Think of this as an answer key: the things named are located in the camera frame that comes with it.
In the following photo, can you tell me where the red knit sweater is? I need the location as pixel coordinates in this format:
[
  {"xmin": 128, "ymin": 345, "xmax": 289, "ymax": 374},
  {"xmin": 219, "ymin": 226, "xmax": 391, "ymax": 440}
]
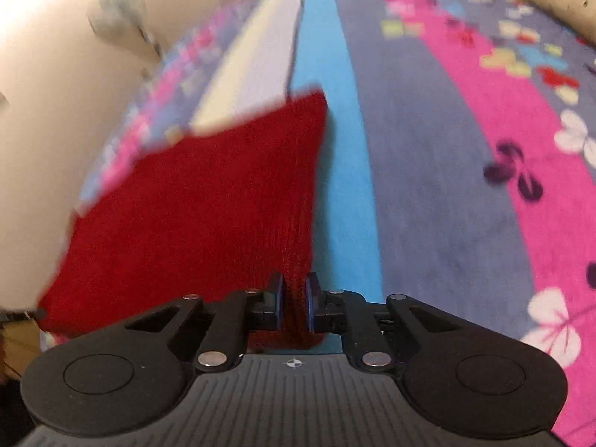
[{"xmin": 37, "ymin": 88, "xmax": 332, "ymax": 353}]

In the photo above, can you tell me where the white standing fan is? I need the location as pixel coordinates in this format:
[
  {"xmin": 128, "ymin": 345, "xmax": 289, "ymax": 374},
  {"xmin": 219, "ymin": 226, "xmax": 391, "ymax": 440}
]
[{"xmin": 88, "ymin": 0, "xmax": 165, "ymax": 59}]

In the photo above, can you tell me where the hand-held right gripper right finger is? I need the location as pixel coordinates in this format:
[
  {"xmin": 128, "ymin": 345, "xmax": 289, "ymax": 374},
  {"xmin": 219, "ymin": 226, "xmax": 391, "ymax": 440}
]
[{"xmin": 305, "ymin": 272, "xmax": 463, "ymax": 374}]

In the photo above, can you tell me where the floral striped bed sheet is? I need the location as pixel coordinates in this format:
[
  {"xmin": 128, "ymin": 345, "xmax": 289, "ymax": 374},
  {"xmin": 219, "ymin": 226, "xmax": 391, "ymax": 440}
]
[{"xmin": 39, "ymin": 0, "xmax": 596, "ymax": 447}]

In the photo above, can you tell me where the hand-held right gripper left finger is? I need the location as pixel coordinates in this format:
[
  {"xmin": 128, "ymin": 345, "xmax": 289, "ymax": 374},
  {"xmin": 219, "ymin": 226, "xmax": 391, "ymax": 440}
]
[{"xmin": 125, "ymin": 271, "xmax": 285, "ymax": 374}]

